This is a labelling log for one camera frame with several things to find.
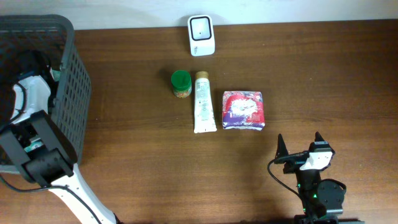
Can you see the white barcode scanner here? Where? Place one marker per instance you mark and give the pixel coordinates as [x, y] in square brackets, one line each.
[201, 35]

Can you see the white tube with tan cap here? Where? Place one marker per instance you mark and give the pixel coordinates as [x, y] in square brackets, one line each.
[204, 120]

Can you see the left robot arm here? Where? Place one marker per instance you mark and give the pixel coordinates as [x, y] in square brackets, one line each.
[37, 147]

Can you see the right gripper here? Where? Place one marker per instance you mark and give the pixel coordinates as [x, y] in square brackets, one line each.
[281, 149]

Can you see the purple red pad pack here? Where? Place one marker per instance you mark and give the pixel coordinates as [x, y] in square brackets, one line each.
[243, 110]

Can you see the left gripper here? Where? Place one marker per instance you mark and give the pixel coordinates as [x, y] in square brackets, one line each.
[54, 84]

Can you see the grey plastic mesh basket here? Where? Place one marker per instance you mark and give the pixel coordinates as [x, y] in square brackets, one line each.
[54, 36]

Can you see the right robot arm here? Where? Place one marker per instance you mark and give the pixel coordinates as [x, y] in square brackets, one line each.
[322, 199]

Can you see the green lid jar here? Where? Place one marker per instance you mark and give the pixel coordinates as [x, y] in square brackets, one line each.
[182, 83]

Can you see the teal wipes packet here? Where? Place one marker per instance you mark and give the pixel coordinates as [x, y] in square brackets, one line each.
[55, 74]

